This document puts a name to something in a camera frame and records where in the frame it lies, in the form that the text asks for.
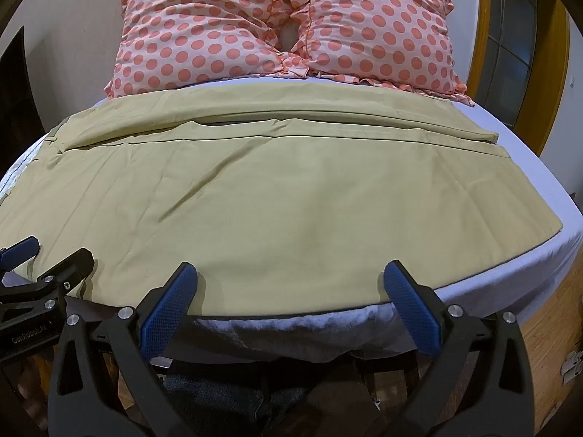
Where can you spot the dark furniture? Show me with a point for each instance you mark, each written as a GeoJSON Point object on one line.
{"type": "Point", "coordinates": [18, 100]}

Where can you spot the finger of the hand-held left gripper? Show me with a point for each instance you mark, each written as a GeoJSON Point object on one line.
{"type": "Point", "coordinates": [20, 252]}
{"type": "Point", "coordinates": [68, 269]}

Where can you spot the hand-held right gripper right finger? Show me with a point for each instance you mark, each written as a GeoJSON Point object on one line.
{"type": "Point", "coordinates": [411, 306]}

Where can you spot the wooden framed glass door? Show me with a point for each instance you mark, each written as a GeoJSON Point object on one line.
{"type": "Point", "coordinates": [514, 41]}

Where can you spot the olive green bed sheet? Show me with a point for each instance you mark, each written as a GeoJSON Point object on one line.
{"type": "Point", "coordinates": [273, 200]}

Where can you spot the pink polka dot pillow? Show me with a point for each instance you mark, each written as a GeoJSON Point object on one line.
{"type": "Point", "coordinates": [378, 22]}
{"type": "Point", "coordinates": [196, 32]}

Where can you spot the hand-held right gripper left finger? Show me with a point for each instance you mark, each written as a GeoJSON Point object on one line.
{"type": "Point", "coordinates": [169, 306]}

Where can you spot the white wall fitting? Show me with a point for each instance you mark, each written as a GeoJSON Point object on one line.
{"type": "Point", "coordinates": [572, 368]}

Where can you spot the bed with white sheet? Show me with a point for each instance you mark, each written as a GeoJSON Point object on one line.
{"type": "Point", "coordinates": [524, 218]}

